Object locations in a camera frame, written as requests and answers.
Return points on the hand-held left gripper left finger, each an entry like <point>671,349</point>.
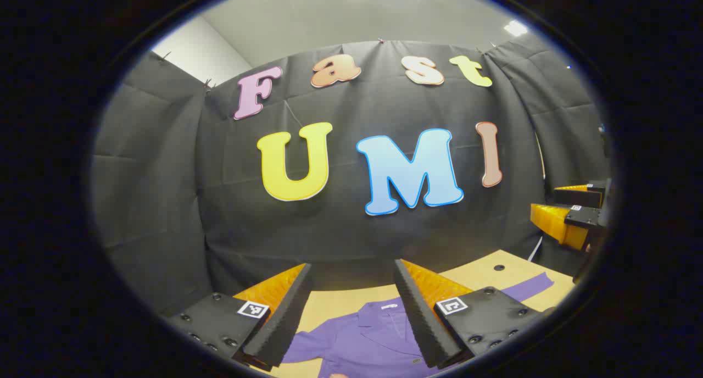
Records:
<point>285,317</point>

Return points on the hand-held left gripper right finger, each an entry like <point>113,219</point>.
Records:
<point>422,323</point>

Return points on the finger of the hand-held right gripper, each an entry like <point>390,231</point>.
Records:
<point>557,224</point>
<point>579,198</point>

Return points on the purple collared shirt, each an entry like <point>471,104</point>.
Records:
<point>373,339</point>

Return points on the small ceiling light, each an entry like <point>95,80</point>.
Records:
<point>515,28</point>

